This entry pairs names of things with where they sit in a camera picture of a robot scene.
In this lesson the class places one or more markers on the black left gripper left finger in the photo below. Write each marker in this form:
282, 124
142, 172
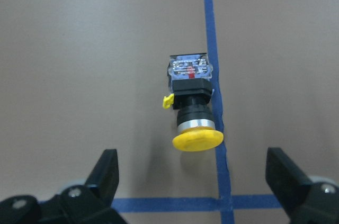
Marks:
90, 202

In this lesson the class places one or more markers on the yellow push button switch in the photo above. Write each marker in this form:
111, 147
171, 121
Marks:
190, 92

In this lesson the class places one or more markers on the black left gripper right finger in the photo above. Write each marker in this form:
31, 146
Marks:
305, 199

